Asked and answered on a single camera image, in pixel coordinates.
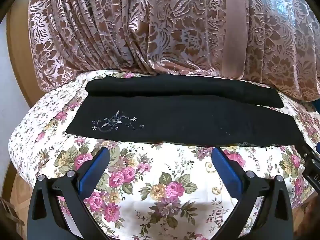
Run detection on brown woven object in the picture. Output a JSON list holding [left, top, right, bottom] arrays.
[[0, 196, 22, 230]]

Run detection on wooden bed frame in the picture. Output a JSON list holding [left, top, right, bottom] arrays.
[[4, 17, 38, 108]]

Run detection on floral bedsheet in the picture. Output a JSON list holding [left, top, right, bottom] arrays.
[[7, 69, 320, 240]]

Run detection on brown patterned curtain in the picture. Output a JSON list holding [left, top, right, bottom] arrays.
[[26, 0, 320, 101]]

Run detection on black pants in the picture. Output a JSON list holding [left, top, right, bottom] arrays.
[[65, 74, 304, 148]]

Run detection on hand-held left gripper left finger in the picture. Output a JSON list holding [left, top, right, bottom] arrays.
[[27, 147, 111, 240]]

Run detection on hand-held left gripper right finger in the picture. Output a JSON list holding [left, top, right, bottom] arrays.
[[211, 147, 293, 240]]

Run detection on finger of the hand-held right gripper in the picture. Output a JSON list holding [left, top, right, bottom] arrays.
[[299, 141, 320, 167]]

